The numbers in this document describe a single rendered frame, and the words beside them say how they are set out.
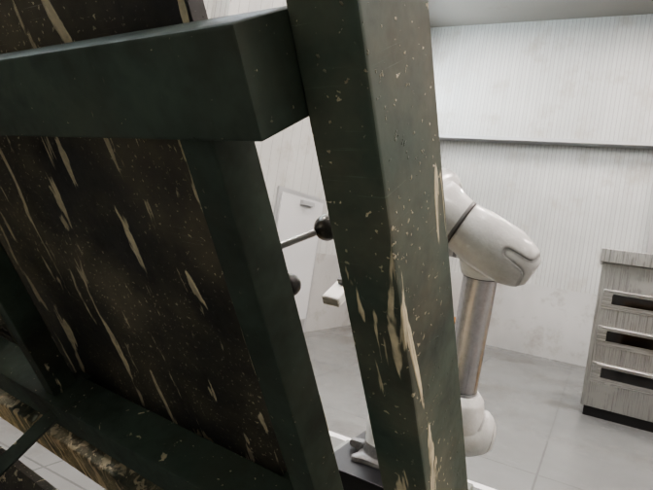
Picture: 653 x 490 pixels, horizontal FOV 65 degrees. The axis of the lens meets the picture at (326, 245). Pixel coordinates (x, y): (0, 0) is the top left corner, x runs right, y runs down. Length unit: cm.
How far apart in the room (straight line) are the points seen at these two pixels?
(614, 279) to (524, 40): 613
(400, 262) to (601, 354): 632
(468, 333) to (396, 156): 125
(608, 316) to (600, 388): 82
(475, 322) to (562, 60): 983
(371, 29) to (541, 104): 1063
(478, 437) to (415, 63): 142
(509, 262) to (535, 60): 1037
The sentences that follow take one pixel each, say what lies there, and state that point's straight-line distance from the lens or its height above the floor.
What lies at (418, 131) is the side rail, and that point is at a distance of 44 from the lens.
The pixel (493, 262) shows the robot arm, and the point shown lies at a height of 152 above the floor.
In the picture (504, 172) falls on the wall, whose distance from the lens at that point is 1075.
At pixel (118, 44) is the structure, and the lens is 46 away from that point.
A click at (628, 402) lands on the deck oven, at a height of 26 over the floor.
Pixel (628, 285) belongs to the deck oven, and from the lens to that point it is 668.
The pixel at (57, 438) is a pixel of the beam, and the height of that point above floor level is 85.
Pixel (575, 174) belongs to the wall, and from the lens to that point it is 1061.
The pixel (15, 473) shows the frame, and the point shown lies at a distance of 162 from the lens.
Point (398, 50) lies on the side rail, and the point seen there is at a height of 166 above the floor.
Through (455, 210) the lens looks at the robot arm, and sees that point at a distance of 99.
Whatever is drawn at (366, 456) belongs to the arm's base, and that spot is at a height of 85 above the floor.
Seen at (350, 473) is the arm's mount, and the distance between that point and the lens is 172.
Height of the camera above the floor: 151
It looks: level
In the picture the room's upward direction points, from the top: 9 degrees clockwise
